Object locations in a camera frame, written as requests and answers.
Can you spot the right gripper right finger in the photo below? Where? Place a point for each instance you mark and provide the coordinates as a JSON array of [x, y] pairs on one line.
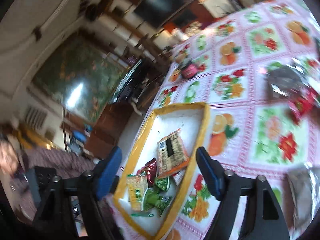
[[221, 183]]

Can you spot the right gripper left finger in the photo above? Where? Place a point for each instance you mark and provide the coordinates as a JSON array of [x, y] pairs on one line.
[[105, 174]]

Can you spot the maroon snack packet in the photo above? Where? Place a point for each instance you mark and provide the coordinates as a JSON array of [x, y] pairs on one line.
[[150, 171]]

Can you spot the large orange cracker pack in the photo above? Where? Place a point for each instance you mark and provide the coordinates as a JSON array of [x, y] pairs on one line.
[[172, 155]]

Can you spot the green snack packet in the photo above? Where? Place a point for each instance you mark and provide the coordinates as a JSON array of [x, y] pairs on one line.
[[156, 197]]

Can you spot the silver foil snack bag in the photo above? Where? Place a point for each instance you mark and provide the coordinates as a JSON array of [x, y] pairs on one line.
[[304, 185]]

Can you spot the dark foil snack bag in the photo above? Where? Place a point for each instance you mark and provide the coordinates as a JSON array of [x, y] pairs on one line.
[[288, 81]]

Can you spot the red candy packet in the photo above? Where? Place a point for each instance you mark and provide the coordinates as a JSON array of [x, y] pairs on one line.
[[303, 104]]

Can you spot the yellow rimmed white tray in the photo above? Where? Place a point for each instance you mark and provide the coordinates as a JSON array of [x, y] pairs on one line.
[[192, 119]]

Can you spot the flower landscape painting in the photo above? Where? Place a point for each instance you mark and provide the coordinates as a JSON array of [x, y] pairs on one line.
[[80, 77]]

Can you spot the black piano table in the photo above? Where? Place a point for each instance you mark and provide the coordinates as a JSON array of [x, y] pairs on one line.
[[129, 84]]

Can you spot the white plastic bag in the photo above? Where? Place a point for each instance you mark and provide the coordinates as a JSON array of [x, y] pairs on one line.
[[178, 35]]

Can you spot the black television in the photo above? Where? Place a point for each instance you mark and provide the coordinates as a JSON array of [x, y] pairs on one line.
[[157, 12]]

